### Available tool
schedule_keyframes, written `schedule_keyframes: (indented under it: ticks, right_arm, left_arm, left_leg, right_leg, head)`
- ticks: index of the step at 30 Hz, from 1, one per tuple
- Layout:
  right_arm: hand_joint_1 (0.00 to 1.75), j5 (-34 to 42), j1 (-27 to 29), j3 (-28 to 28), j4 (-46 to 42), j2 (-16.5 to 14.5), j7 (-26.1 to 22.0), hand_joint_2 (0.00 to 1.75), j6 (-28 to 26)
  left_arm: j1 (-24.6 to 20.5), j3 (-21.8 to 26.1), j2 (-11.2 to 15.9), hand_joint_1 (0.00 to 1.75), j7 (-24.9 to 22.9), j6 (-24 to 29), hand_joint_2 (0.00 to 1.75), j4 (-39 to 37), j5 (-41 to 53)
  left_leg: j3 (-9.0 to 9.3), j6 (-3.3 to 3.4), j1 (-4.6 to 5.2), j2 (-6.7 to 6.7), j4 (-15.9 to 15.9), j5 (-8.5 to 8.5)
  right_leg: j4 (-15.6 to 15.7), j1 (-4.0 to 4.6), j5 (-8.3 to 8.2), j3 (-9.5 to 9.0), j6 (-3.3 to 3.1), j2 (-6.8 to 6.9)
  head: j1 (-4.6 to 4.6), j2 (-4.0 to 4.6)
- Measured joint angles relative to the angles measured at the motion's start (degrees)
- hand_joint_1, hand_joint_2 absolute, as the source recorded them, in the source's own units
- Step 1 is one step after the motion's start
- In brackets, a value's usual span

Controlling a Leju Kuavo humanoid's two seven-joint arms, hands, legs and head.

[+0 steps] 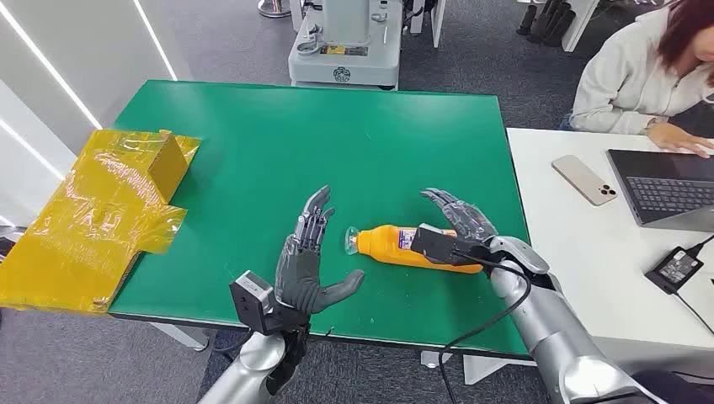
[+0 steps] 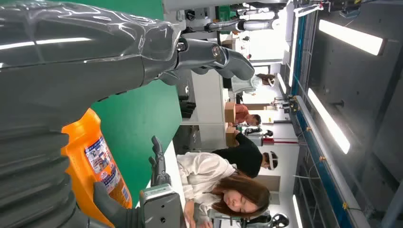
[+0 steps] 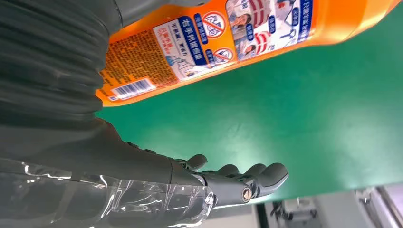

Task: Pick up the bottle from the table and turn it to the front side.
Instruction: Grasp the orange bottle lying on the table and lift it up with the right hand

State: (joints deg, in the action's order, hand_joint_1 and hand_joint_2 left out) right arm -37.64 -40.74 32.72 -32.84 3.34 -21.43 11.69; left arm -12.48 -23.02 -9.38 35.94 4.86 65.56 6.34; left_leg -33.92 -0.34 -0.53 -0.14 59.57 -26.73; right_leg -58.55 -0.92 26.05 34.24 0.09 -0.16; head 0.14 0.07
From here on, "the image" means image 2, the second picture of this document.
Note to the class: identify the black boot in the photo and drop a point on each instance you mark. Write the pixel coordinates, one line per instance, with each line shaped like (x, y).
(187, 114)
(188, 105)
(184, 98)

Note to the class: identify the ceiling light panel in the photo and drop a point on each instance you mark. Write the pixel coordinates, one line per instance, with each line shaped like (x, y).
(329, 121)
(349, 37)
(281, 83)

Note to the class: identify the cardboard box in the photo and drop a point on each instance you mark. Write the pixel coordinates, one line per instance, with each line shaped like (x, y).
(230, 112)
(230, 137)

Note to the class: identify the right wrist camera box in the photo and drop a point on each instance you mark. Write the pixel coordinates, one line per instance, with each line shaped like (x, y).
(162, 207)

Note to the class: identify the white cabinet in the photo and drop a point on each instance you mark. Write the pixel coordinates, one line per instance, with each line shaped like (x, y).
(207, 104)

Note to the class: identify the white desk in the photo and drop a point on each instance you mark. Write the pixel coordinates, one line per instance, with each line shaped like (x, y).
(173, 170)

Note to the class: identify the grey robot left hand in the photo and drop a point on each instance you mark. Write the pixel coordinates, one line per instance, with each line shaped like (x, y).
(78, 56)

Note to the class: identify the person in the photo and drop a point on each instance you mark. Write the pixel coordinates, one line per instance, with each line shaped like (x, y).
(245, 84)
(242, 114)
(204, 176)
(245, 155)

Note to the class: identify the blue ceiling beam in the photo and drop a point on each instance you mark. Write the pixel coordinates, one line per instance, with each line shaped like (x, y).
(314, 148)

